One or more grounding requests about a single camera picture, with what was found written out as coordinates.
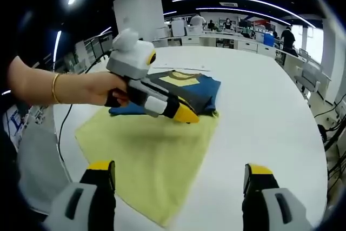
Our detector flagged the person's left hand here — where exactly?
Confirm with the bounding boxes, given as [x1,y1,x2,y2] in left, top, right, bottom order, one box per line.
[88,71,130,107]

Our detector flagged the short ceiling light strip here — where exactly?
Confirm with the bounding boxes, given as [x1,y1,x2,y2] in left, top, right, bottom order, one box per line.
[196,8,291,25]

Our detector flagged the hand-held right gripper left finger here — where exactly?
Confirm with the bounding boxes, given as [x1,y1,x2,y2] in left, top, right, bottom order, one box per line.
[44,160,117,231]

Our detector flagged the white square pillar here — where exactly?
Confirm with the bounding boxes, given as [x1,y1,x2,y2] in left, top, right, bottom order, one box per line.
[113,0,165,42]

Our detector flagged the black floor cables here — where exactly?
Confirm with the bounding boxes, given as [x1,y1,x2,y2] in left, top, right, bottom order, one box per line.
[315,101,346,159]

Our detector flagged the metal storage shelves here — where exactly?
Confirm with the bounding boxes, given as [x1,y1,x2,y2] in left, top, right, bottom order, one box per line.
[62,32,113,72]

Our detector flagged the gold bangle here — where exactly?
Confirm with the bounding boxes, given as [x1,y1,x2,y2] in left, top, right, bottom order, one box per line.
[51,73,62,104]

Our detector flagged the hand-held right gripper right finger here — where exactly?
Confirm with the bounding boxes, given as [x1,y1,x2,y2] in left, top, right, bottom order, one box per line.
[242,163,311,231]

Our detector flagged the yellow towel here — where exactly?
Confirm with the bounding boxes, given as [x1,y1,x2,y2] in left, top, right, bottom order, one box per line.
[75,70,222,228]

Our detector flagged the white chair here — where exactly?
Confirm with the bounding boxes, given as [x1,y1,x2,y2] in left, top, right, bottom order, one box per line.
[294,48,332,99]

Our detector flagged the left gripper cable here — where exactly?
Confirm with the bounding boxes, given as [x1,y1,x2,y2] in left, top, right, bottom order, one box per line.
[58,49,111,161]

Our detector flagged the white lab counter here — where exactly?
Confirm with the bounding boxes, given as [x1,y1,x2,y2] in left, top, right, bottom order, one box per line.
[154,29,276,53]

